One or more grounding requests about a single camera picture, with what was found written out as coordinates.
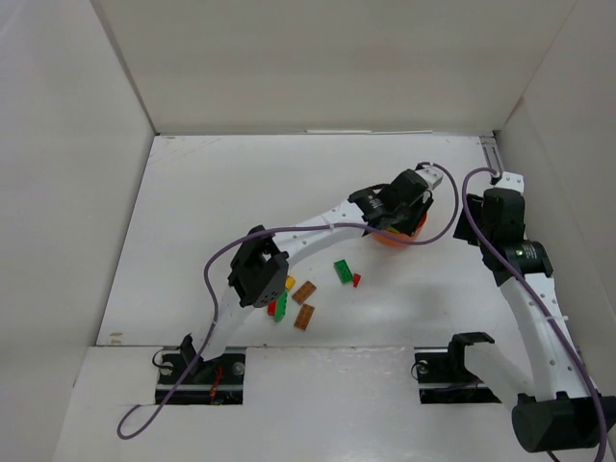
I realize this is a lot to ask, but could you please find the orange round divided container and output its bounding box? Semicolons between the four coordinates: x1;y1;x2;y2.
372;215;427;248

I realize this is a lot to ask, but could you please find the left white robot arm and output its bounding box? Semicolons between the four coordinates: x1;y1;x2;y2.
199;166;443;361

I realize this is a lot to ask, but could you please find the brown lego plate lower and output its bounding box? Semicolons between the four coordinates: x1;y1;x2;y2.
294;304;315;331

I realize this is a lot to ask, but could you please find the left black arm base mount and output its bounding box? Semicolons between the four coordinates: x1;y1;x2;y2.
152;335;246;406

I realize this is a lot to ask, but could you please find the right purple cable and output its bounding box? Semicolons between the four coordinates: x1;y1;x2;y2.
461;167;607;462

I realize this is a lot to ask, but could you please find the aluminium rail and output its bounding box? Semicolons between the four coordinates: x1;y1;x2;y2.
479;136;504;175

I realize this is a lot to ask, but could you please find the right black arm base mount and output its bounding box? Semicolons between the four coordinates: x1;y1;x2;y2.
411;332;501;405

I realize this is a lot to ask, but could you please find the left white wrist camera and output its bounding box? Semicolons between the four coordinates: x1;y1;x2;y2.
415;165;444;191

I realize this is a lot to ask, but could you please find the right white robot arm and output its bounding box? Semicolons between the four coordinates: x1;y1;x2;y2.
454;188;615;460

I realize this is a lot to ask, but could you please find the long green lego brick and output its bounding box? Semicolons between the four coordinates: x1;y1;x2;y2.
273;291;288;322

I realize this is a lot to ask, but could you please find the brown lego plate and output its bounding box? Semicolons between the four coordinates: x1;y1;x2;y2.
294;304;315;331
292;281;317;305

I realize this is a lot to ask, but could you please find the green lego plate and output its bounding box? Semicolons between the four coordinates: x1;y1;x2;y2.
333;260;353;284

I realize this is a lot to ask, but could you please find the brown lego plate upper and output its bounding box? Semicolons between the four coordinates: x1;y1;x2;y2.
292;281;317;305

